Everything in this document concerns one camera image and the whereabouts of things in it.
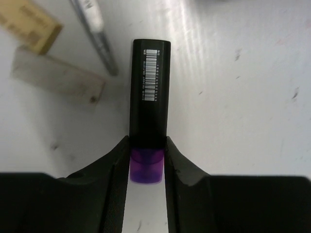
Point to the black handled scissors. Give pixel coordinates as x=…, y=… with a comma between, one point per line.
x=90, y=16

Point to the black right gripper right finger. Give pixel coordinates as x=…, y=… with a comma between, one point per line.
x=198, y=202

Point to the grey white eraser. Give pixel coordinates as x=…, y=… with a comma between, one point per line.
x=54, y=75

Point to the purple highlighter marker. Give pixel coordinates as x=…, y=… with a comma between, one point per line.
x=149, y=102

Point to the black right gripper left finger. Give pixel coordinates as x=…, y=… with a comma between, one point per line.
x=90, y=200

